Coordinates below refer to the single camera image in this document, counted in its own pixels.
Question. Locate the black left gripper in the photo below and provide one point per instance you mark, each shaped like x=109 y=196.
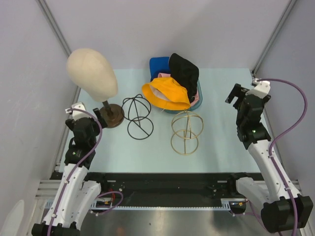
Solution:
x=99 y=116

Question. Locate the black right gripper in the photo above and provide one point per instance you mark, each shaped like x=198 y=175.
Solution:
x=238 y=91

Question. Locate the black bucket hat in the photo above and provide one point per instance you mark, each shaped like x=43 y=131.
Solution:
x=185 y=73

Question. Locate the yellow bucket hat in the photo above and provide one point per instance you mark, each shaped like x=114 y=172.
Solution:
x=166 y=93

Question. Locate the pink bucket hat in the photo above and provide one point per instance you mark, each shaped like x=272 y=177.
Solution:
x=196 y=97

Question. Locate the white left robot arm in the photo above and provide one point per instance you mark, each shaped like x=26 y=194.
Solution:
x=75 y=193

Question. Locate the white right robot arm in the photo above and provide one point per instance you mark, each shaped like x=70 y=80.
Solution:
x=282 y=206

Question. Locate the brown round stand base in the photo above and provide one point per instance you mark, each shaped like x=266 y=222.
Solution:
x=113 y=114

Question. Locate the teal plastic basket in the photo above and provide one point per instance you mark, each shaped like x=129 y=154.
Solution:
x=195 y=104

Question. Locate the beige mannequin head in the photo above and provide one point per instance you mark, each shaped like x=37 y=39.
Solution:
x=92 y=72

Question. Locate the blue cap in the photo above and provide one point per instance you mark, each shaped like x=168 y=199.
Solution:
x=158 y=65

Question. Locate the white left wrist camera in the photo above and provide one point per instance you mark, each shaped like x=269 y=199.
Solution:
x=77 y=111

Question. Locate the black wire hat stand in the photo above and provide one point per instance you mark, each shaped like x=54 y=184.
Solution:
x=136 y=111

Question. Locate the gold wire hat stand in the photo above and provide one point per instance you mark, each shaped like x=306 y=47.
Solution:
x=186 y=134

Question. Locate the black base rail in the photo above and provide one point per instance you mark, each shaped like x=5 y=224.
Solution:
x=167 y=190

